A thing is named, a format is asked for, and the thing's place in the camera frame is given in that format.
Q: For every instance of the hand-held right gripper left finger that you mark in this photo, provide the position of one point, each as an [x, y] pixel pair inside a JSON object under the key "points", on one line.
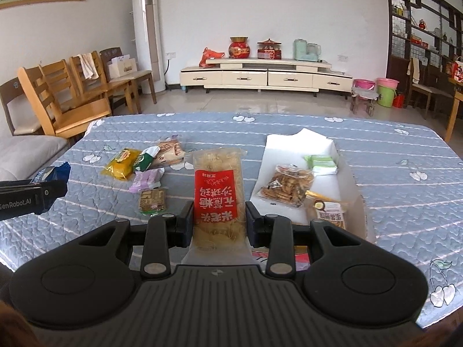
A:
{"points": [[186, 220]]}

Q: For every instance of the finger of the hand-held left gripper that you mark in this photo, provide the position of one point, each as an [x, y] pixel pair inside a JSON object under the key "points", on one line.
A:
{"points": [[54, 188]]}

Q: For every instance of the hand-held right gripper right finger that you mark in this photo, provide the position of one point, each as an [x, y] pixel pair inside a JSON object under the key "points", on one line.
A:
{"points": [[253, 224]]}

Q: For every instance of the blue snack packet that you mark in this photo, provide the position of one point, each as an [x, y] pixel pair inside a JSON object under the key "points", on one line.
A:
{"points": [[54, 173]]}

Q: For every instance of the small brown snack packet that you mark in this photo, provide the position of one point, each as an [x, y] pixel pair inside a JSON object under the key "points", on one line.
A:
{"points": [[152, 202]]}

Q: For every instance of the red label noodle packet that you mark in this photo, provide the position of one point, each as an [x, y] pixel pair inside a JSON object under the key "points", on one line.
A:
{"points": [[219, 195]]}

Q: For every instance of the clear bag of brown crackers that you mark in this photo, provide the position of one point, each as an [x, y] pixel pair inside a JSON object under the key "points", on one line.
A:
{"points": [[285, 188]]}

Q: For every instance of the clear bread loaf packet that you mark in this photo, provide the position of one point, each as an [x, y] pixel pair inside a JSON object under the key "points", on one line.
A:
{"points": [[168, 151]]}

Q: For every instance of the yellow snack bag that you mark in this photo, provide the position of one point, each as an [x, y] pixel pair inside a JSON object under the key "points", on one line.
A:
{"points": [[121, 162]]}

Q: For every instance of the green white snack packet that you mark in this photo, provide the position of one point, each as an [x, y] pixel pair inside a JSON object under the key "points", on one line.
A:
{"points": [[144, 161]]}

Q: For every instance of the cookie bag with yellow edge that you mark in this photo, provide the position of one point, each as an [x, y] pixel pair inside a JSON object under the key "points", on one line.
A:
{"points": [[327, 211]]}

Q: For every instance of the white cardboard box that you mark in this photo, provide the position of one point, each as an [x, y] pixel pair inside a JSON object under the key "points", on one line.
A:
{"points": [[278, 151]]}

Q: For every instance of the light green snack packet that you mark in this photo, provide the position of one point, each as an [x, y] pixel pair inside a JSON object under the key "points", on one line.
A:
{"points": [[320, 164]]}

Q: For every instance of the grey sofa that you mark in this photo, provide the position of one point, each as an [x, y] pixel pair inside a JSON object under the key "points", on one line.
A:
{"points": [[25, 151]]}

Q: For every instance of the lilac snack packet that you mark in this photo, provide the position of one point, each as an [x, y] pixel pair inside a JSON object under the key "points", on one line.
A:
{"points": [[144, 180]]}

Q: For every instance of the dark chair with grey seat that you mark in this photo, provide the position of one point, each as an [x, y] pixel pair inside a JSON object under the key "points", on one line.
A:
{"points": [[21, 119]]}

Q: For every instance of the light wooden chair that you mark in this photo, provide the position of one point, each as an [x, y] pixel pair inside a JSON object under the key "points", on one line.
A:
{"points": [[54, 76], [115, 86], [83, 115]]}

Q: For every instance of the white towel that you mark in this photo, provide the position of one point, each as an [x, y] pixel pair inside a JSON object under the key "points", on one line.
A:
{"points": [[88, 65]]}

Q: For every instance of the white gift bag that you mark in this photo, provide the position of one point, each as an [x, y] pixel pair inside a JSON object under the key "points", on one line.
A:
{"points": [[123, 67]]}

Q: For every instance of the dark brown chair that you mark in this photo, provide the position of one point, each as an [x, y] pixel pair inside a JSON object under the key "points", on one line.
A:
{"points": [[141, 76]]}

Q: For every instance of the cream tv cabinet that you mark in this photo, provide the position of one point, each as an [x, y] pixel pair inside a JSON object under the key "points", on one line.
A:
{"points": [[253, 77]]}

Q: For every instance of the red plastic bag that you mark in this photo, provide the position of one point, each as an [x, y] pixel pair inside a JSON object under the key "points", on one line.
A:
{"points": [[211, 58]]}

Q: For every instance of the small wooden stool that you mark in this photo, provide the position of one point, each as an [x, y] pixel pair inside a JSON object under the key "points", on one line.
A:
{"points": [[363, 99]]}

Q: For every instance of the red round vase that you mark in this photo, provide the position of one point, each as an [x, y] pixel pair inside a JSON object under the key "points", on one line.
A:
{"points": [[239, 48]]}

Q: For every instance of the pink basin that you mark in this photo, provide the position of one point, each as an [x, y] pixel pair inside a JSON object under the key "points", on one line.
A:
{"points": [[363, 84]]}

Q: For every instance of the white standing air conditioner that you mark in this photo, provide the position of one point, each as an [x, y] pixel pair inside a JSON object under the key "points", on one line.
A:
{"points": [[148, 36]]}

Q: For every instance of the mint green appliance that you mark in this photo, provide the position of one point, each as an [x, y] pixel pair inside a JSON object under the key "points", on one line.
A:
{"points": [[304, 50]]}

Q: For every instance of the green bucket with pink rim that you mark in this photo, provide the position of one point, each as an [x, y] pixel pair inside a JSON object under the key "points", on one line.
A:
{"points": [[386, 95]]}

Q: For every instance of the small red bucket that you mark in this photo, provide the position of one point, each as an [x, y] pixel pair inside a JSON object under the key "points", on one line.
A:
{"points": [[398, 100]]}

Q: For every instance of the wooden chair with beige towel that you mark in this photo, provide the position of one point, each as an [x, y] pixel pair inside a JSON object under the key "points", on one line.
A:
{"points": [[430, 92]]}

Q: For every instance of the beige towel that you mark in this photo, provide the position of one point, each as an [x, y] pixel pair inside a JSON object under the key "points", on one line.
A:
{"points": [[415, 69]]}

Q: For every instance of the light wooden table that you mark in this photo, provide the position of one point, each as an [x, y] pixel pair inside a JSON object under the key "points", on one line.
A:
{"points": [[456, 97]]}

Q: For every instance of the dark wooden display shelf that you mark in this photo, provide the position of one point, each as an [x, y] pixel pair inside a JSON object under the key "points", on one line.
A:
{"points": [[427, 18]]}

